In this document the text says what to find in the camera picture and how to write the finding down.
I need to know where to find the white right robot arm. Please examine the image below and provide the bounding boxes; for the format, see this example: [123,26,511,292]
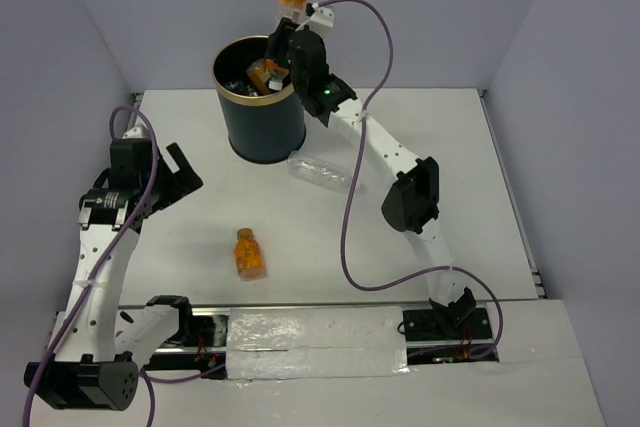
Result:
[265,18,453,272]

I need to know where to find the small orange juice bottle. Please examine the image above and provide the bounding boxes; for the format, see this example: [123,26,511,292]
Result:
[234,228,266,280]

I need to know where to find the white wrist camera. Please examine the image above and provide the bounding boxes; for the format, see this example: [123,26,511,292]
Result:
[122,125,149,139]
[296,3,335,38]

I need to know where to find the silver foil tape patch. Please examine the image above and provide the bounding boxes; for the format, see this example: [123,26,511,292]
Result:
[226,306,409,380]

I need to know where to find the blue label water bottle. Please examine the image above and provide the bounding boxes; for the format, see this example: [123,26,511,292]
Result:
[240,83,259,97]

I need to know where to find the clear crushed bottle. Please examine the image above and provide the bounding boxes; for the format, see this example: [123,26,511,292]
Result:
[286,151,353,194]

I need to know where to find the orange bottle with white label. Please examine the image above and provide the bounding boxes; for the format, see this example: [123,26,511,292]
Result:
[264,0,309,93]

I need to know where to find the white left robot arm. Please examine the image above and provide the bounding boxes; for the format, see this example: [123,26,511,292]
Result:
[24,138,203,411]

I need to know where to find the dark bin with gold rim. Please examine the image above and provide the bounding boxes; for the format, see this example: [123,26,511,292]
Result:
[211,35,306,164]

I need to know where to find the clear bottle blue cap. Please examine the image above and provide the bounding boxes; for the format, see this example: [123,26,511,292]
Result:
[222,79,245,95]

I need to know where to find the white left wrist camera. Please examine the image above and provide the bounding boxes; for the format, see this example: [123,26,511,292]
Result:
[122,125,149,139]

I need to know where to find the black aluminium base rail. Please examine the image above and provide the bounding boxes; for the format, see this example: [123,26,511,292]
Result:
[145,304,499,380]

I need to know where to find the large orange milk tea bottle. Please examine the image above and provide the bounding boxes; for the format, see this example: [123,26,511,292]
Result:
[246,58,271,96]

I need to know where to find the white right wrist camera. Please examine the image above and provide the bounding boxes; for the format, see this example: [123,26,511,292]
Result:
[296,3,335,38]

